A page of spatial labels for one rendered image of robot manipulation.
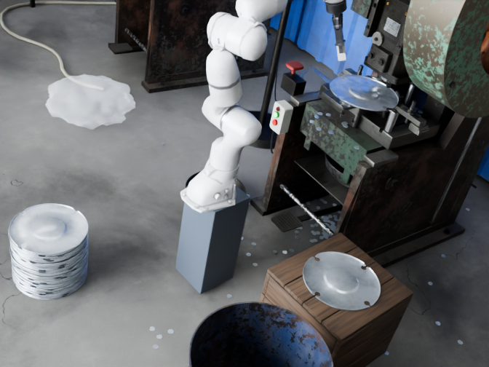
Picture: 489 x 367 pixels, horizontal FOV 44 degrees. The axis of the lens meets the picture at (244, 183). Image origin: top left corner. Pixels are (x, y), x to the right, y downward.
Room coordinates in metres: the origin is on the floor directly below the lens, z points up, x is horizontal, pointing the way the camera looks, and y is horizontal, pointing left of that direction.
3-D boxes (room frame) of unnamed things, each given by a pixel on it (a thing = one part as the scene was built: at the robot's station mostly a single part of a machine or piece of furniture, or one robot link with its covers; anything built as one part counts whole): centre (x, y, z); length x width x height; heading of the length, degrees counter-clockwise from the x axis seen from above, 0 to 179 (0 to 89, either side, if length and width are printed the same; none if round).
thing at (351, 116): (2.28, -0.37, 0.72); 0.25 x 0.14 x 0.14; 131
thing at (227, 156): (1.86, 0.06, 0.71); 0.18 x 0.11 x 0.25; 50
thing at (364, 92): (2.31, -0.41, 0.78); 0.29 x 0.29 x 0.01
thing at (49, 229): (1.70, 0.70, 0.25); 0.29 x 0.29 x 0.01
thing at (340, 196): (2.40, -0.51, 0.31); 0.43 x 0.42 x 0.01; 41
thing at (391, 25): (2.37, -0.47, 1.04); 0.17 x 0.15 x 0.30; 131
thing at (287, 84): (2.48, -0.12, 0.62); 0.10 x 0.06 x 0.20; 41
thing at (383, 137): (2.39, -0.50, 0.68); 0.45 x 0.30 x 0.06; 41
